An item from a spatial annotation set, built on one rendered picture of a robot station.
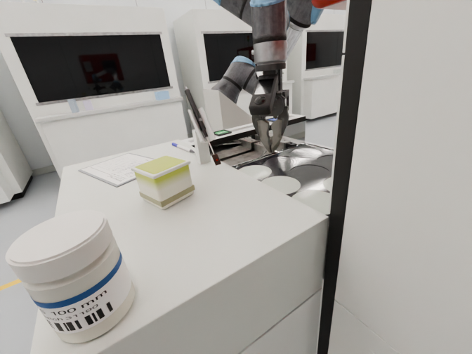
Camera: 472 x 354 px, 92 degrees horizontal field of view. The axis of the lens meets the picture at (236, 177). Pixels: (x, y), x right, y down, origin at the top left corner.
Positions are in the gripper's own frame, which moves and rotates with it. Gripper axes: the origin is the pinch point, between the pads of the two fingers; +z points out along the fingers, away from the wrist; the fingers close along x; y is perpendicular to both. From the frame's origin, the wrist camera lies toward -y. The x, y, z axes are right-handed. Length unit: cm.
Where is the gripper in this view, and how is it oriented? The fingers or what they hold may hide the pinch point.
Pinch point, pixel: (270, 149)
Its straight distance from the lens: 61.0
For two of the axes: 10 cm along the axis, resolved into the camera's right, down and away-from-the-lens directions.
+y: 3.6, -4.3, 8.3
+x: -9.3, -0.7, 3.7
